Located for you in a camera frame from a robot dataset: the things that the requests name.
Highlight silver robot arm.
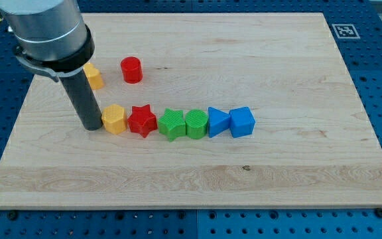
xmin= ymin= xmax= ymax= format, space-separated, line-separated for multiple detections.
xmin=0 ymin=0 xmax=95 ymax=82

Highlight yellow heart block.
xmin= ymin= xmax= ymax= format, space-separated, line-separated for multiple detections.
xmin=84 ymin=62 xmax=105 ymax=90

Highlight green cylinder block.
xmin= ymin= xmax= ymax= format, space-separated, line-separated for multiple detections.
xmin=185 ymin=109 xmax=208 ymax=139

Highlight green star block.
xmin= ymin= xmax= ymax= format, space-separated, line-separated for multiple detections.
xmin=158 ymin=108 xmax=186 ymax=141

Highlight light wooden board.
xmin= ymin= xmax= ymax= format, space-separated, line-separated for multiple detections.
xmin=0 ymin=13 xmax=382 ymax=210

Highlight blue triangle block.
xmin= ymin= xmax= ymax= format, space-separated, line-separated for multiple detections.
xmin=208 ymin=107 xmax=230 ymax=137

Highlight red star block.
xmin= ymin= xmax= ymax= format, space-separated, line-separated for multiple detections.
xmin=127 ymin=104 xmax=158 ymax=138

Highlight blue cube block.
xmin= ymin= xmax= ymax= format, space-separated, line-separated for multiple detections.
xmin=229 ymin=106 xmax=256 ymax=138

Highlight yellow hexagon block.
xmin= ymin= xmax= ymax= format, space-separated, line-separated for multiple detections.
xmin=101 ymin=104 xmax=127 ymax=135

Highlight red cylinder block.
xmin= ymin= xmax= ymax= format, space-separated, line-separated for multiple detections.
xmin=120 ymin=56 xmax=143 ymax=84

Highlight black cylindrical pointer rod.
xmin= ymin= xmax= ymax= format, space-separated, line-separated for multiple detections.
xmin=60 ymin=70 xmax=103 ymax=131

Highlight white fiducial marker tag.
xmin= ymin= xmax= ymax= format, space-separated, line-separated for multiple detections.
xmin=332 ymin=23 xmax=360 ymax=39

